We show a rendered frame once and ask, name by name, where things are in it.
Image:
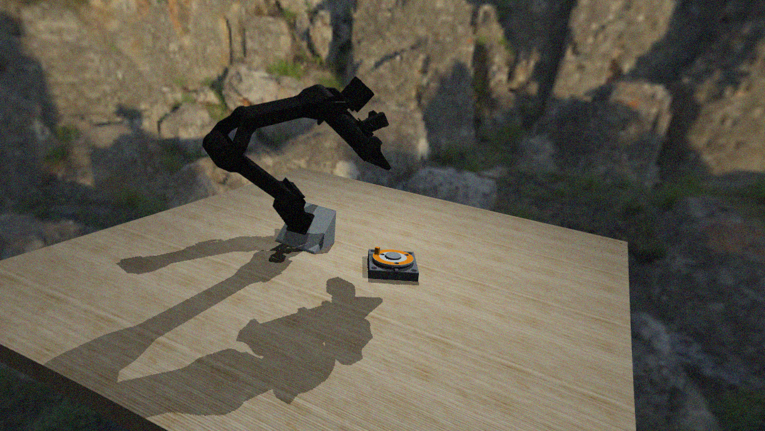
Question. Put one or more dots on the orange flat ring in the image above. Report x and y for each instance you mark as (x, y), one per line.
(379, 256)

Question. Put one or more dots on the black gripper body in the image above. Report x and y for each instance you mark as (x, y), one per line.
(357, 138)

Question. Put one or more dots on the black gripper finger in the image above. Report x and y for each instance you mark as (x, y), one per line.
(378, 159)

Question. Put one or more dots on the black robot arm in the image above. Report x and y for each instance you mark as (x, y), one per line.
(315, 102)

